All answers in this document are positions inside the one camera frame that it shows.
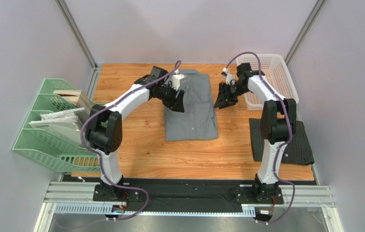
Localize white plastic basket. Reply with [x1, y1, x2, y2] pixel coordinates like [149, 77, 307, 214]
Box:
[235, 53, 299, 111]

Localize grey long sleeve shirt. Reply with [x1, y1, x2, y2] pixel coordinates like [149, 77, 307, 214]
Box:
[163, 69, 218, 142]

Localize papers in file rack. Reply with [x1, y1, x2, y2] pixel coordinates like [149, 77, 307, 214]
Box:
[28, 107, 88, 146]

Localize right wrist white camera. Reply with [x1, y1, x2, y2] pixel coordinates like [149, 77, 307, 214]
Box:
[221, 67, 236, 85]

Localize aluminium front frame rail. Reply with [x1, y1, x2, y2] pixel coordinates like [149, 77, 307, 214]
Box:
[34, 178, 343, 232]

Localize green plastic file rack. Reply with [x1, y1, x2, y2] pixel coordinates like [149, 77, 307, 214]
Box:
[12, 78, 100, 173]

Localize dark striped folded shirt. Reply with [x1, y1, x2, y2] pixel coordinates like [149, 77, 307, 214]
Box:
[249, 118, 315, 165]

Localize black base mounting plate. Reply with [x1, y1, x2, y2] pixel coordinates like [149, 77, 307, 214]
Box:
[93, 178, 284, 213]

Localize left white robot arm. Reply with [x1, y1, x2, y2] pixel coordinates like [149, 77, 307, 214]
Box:
[83, 66, 186, 201]

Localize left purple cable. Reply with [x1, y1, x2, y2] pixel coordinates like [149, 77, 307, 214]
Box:
[80, 59, 182, 222]

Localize purple cable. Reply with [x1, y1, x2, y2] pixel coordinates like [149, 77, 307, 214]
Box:
[223, 52, 296, 225]
[80, 59, 182, 222]

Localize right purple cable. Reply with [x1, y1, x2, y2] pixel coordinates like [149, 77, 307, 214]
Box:
[223, 52, 296, 225]

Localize wrist white camera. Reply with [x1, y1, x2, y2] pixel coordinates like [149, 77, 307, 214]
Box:
[221, 67, 236, 85]
[170, 69, 187, 91]

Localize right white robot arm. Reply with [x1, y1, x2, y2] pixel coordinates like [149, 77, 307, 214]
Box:
[214, 63, 296, 202]

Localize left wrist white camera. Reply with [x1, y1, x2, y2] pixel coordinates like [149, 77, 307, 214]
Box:
[170, 69, 187, 91]

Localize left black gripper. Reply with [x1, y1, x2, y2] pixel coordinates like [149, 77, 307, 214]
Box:
[157, 83, 186, 113]

